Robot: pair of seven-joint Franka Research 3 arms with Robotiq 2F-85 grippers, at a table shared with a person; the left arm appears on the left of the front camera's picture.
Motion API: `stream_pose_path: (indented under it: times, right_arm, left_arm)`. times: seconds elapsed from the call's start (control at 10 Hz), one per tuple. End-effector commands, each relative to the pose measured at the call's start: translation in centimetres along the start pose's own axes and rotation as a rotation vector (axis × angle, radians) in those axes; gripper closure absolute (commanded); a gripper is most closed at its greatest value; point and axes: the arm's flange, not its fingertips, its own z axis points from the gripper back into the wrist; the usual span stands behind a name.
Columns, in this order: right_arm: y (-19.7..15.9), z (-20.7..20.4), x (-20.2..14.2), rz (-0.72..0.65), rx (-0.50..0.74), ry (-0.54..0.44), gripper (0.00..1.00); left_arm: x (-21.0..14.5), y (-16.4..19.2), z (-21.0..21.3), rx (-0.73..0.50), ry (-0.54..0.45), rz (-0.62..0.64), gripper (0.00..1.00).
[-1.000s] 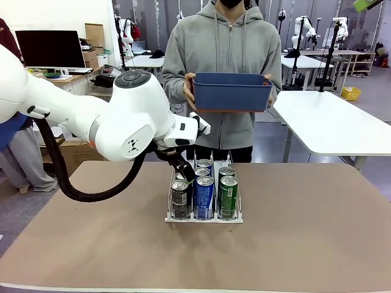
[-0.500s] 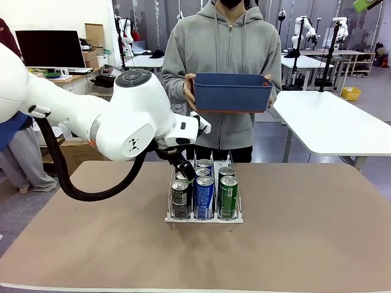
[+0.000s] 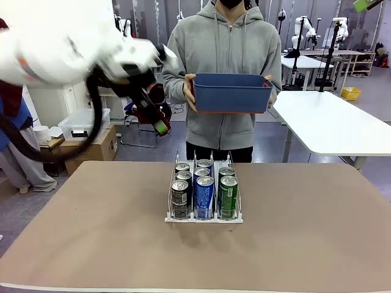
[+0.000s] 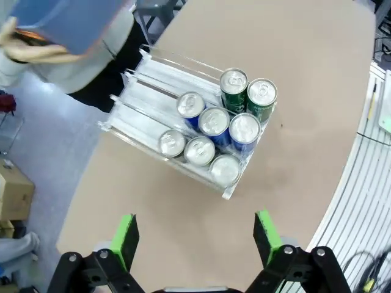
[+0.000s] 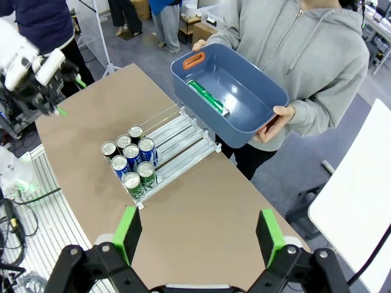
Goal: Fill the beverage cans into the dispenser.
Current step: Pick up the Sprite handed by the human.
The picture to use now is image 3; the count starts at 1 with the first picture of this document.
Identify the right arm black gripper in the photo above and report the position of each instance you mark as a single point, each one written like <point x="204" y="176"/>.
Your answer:
<point x="375" y="2"/>

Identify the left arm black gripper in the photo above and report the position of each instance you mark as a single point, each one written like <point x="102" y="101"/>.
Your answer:
<point x="131" y="79"/>

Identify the blue plastic bin orange base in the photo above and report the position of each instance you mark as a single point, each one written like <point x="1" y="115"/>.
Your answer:
<point x="232" y="94"/>

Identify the grey-sleeved right forearm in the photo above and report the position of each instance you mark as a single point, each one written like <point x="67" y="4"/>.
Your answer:
<point x="174" y="76"/>

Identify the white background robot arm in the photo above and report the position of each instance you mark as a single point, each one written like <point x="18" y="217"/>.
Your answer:
<point x="297" y="38"/>
<point x="343" y="30"/>
<point x="126" y="27"/>

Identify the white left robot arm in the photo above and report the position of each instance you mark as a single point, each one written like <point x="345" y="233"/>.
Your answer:
<point x="46" y="45"/>

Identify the grey-sleeved left forearm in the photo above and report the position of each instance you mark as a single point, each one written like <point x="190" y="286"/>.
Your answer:
<point x="276" y="76"/>

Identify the green beverage can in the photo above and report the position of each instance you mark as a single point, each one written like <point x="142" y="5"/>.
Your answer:
<point x="228" y="198"/>
<point x="226" y="171"/>

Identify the person's right hand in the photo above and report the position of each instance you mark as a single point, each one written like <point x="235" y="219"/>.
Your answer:
<point x="188" y="91"/>

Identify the person's left hand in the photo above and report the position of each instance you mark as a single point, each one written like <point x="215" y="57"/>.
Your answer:
<point x="272" y="91"/>

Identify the red jacket and backpack pile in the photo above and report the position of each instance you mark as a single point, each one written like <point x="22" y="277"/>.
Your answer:
<point x="140" y="119"/>

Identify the black metal chair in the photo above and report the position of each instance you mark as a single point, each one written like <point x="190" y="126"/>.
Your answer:
<point x="139" y="143"/>

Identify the wooden shelf table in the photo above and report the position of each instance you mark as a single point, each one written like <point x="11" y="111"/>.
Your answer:
<point x="360" y="53"/>

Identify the small wooden side table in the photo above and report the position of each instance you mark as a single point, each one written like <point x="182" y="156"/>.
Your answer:
<point x="113" y="105"/>

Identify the dark red bag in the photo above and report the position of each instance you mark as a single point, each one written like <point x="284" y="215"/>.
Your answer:
<point x="382" y="58"/>

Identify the thick black tripod pole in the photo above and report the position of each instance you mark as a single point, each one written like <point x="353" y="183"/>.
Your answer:
<point x="328" y="61"/>

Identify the white background table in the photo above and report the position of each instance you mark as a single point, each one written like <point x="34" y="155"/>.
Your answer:
<point x="311" y="62"/>

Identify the black light stand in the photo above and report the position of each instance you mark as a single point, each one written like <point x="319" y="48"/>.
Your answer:
<point x="281" y="13"/>

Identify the yellow plastic basket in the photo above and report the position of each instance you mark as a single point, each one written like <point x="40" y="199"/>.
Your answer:
<point x="351" y="94"/>

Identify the clear plastic storage box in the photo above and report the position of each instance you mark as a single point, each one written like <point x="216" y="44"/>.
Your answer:
<point x="73" y="125"/>

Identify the large cardboard box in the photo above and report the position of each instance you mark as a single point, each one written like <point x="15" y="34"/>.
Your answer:
<point x="76" y="166"/>

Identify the person in grey hoodie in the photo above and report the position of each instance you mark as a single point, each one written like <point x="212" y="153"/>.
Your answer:
<point x="223" y="52"/>

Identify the thin black tripod stand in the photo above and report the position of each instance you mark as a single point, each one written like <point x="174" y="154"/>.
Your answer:
<point x="294" y="87"/>

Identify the small wooden stand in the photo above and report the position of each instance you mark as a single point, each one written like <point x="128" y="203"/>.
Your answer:
<point x="53" y="143"/>

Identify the white cabinet desk wooden top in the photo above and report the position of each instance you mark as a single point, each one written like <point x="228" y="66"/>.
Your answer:
<point x="52" y="103"/>

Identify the white paper roll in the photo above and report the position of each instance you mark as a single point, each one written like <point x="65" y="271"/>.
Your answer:
<point x="42" y="133"/>

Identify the large white table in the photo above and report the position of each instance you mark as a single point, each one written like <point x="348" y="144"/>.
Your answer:
<point x="336" y="131"/>

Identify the black face mask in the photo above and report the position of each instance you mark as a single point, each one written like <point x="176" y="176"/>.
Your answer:
<point x="232" y="3"/>

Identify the person in maroon sweater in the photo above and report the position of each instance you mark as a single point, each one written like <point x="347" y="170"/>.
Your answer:
<point x="27" y="177"/>

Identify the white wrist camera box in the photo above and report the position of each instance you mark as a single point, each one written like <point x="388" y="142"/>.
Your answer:
<point x="168" y="56"/>

